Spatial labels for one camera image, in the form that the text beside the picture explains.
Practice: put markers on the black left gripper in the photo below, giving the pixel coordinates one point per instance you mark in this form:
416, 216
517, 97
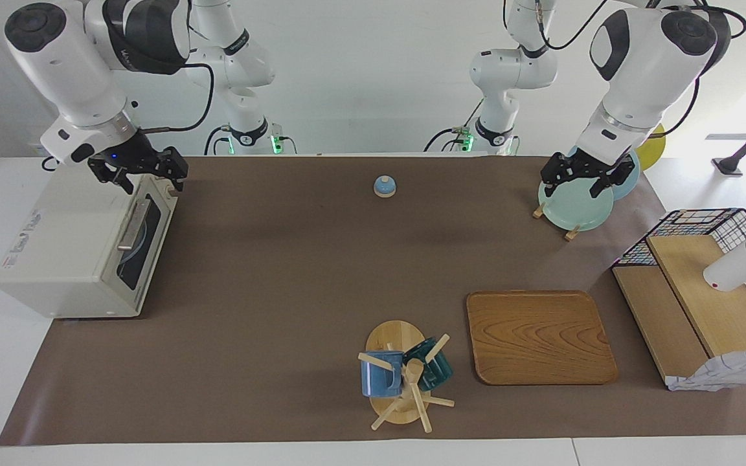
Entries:
583, 167

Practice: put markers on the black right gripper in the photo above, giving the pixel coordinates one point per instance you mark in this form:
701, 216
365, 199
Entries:
136, 155

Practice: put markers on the light blue plate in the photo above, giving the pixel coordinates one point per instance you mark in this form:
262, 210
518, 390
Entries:
135, 249

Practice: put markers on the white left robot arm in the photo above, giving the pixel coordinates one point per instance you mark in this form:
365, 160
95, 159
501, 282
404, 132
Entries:
638, 71

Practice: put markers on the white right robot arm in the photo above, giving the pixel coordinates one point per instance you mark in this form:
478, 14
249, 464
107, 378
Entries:
56, 65

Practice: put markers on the cream toaster oven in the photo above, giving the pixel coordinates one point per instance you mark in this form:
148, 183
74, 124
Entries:
62, 246

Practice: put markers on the mint green plate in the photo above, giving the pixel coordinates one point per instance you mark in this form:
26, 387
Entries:
574, 210

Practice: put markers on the wooden plate rack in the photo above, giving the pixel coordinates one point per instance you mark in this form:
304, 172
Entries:
572, 232

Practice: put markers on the pale blue racked plate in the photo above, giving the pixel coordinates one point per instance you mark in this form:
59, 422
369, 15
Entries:
629, 181

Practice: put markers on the yellow plate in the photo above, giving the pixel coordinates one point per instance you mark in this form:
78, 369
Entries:
653, 152

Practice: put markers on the brown wooden tray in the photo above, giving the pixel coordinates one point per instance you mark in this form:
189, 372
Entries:
541, 336

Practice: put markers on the brown table mat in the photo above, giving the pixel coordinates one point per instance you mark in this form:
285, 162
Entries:
282, 291

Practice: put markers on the white bottle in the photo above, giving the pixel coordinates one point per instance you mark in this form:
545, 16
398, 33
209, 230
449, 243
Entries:
735, 268

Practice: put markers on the light wooden shelf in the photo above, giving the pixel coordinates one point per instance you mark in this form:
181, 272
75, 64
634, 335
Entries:
716, 310

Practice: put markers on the blue bell on wooden base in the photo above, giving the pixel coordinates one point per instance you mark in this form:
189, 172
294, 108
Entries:
385, 186

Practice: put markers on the teal mug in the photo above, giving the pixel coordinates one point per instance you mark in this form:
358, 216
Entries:
438, 372

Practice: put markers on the wooden mug tree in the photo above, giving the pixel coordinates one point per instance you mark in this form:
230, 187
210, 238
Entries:
394, 336

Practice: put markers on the white patterned cloth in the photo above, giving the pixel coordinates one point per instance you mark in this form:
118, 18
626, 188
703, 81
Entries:
729, 372

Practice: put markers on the blue mug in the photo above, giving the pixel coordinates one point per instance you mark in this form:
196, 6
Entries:
376, 378

